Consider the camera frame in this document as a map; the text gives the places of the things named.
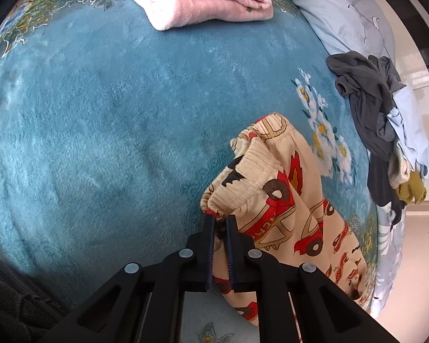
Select light blue shirt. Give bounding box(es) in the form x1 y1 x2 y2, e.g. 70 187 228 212
387 85 429 184

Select black garment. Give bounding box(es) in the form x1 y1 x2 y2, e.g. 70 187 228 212
367 153 406 229

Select light blue floral pillow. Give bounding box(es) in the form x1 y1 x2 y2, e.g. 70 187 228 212
292 0 395 60

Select dark grey garment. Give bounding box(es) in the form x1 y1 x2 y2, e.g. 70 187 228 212
326 51 404 161

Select light blue floral duvet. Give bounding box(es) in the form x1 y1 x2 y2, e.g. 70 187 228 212
370 203 405 318

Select beige car print pants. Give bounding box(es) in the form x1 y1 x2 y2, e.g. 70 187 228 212
200 113 370 309

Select olive green knit sweater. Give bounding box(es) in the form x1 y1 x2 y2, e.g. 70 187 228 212
395 170 427 204

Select cream fluffy sweater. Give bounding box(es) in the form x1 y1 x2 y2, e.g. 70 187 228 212
388 144 412 189

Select teal floral bed blanket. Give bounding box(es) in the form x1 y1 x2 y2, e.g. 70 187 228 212
0 0 380 343

